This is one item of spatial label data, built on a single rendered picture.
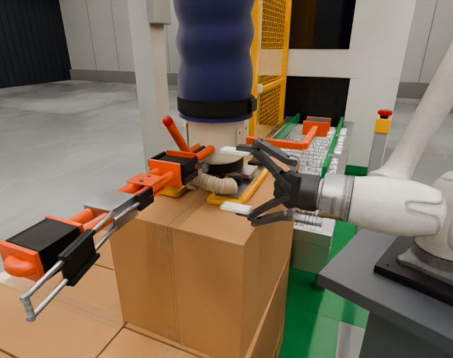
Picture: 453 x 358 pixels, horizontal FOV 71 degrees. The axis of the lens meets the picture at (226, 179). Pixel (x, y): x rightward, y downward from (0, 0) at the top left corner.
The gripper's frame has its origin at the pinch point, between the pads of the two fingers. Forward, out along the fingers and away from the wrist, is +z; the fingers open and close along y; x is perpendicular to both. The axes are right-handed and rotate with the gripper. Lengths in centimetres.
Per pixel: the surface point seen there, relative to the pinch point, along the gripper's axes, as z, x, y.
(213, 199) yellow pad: 7.8, 9.0, 10.9
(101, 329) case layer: 38, -10, 53
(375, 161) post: -37, 116, 31
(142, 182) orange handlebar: 13.7, -11.9, -1.8
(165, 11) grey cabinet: 102, 138, -47
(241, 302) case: -5.9, -4.9, 29.4
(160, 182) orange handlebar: 11.2, -9.0, -0.9
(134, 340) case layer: 26, -9, 53
